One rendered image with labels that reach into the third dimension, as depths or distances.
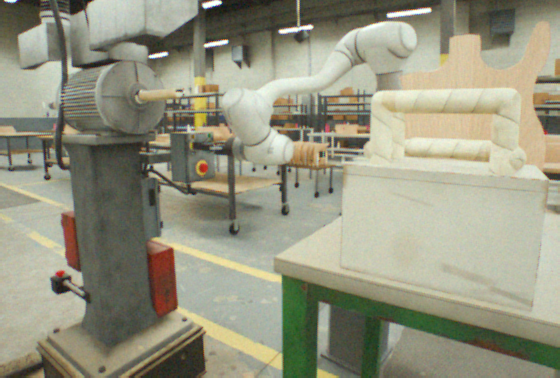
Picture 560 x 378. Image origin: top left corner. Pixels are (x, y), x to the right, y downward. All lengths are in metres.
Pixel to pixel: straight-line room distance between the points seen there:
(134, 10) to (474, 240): 0.90
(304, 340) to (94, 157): 0.96
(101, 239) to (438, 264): 1.16
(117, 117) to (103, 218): 0.40
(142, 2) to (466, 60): 0.79
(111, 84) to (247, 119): 0.47
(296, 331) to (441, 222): 0.33
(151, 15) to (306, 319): 0.79
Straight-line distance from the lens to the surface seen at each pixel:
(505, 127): 0.47
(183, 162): 1.34
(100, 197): 1.34
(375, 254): 0.52
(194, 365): 1.72
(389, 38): 1.19
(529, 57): 0.84
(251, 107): 0.94
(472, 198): 0.47
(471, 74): 0.84
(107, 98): 1.17
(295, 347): 0.68
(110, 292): 1.46
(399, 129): 0.57
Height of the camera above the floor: 1.17
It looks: 7 degrees down
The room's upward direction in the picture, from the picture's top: straight up
